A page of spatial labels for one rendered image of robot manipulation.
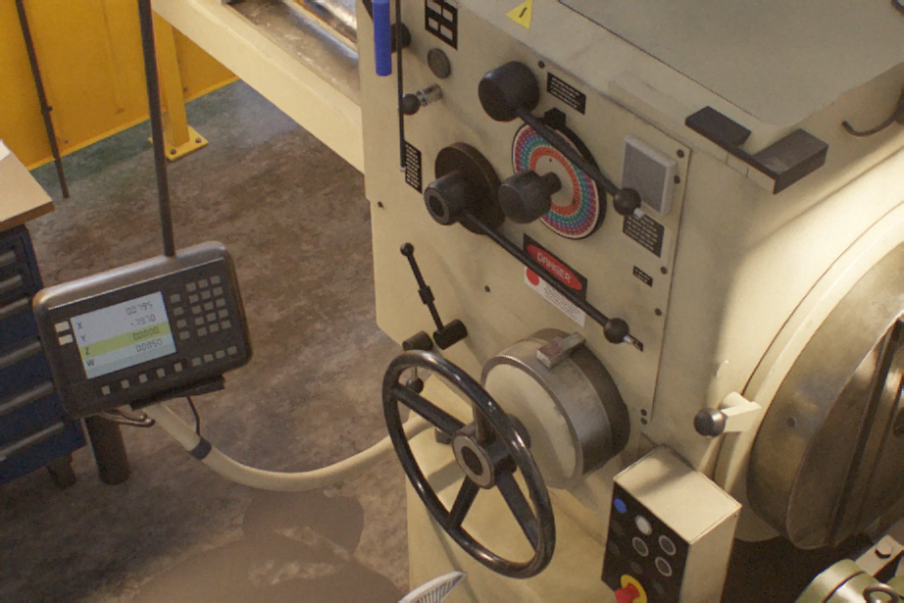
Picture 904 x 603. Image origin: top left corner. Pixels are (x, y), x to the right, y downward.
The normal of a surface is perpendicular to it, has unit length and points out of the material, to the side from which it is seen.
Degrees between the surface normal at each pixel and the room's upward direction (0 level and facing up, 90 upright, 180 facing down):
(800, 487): 90
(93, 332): 70
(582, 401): 42
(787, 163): 0
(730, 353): 90
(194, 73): 90
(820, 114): 90
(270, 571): 0
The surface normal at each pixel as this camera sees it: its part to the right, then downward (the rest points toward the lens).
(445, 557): -0.77, 0.44
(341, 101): 0.00, -0.73
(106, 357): 0.40, 0.34
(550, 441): -0.38, 0.44
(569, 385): 0.29, -0.41
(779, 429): -0.73, 0.21
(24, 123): 0.65, 0.52
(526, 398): -0.65, 0.03
